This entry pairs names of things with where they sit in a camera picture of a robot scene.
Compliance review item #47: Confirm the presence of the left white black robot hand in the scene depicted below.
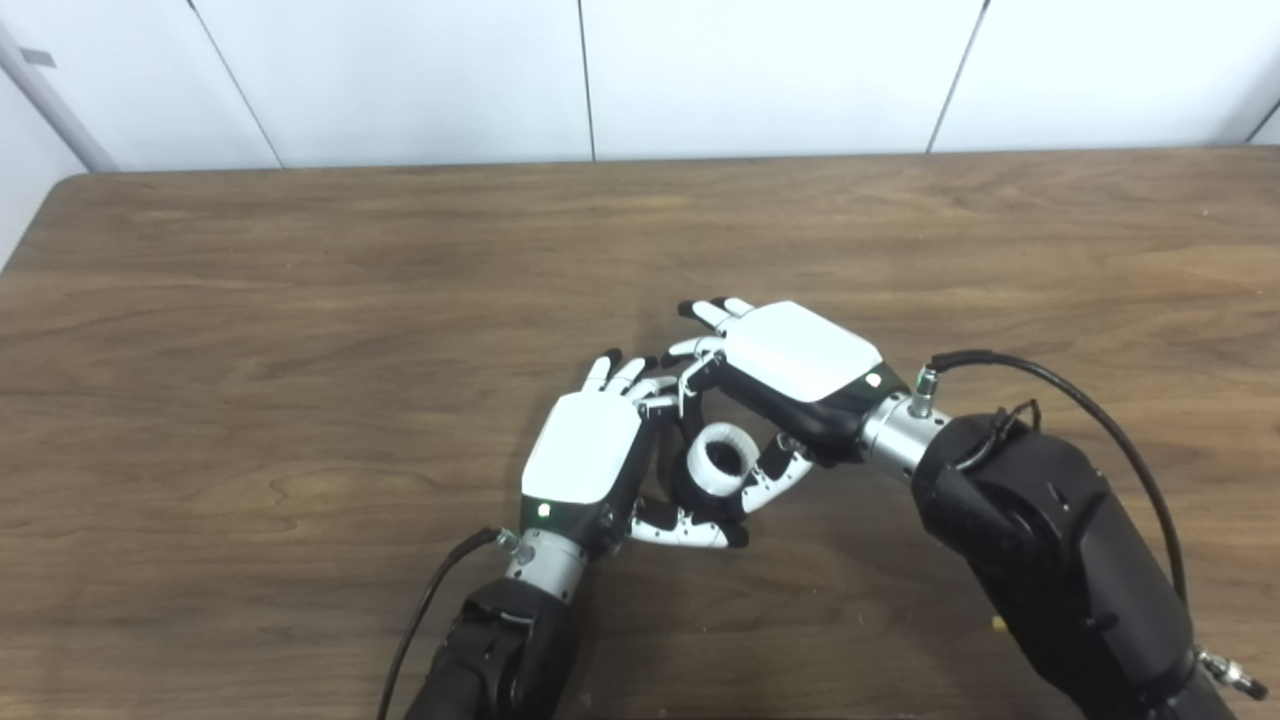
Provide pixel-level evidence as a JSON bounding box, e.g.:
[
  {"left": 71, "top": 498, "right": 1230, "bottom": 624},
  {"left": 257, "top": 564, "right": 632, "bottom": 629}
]
[{"left": 520, "top": 349, "right": 751, "bottom": 561}]

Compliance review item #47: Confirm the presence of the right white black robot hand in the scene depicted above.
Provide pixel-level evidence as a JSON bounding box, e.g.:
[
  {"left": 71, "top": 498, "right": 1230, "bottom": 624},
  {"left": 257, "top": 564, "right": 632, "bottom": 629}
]
[{"left": 660, "top": 296, "right": 911, "bottom": 521}]

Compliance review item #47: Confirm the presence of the round black part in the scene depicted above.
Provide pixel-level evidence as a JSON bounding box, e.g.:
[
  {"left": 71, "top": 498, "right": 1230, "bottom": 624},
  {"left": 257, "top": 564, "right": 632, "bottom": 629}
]
[{"left": 668, "top": 440, "right": 761, "bottom": 526}]

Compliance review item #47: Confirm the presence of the white ring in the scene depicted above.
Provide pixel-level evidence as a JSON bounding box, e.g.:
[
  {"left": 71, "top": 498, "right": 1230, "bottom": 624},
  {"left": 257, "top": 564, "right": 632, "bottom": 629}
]
[{"left": 686, "top": 423, "right": 761, "bottom": 498}]

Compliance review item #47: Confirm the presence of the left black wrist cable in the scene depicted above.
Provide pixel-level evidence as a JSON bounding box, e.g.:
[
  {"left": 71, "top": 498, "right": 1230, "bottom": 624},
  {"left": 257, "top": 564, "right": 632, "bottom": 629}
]
[{"left": 378, "top": 527, "right": 521, "bottom": 720}]

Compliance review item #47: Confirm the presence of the grey wall corner trim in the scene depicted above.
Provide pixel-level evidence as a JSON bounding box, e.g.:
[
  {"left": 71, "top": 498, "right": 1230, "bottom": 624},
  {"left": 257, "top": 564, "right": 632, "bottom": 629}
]
[{"left": 0, "top": 20, "right": 119, "bottom": 173}]

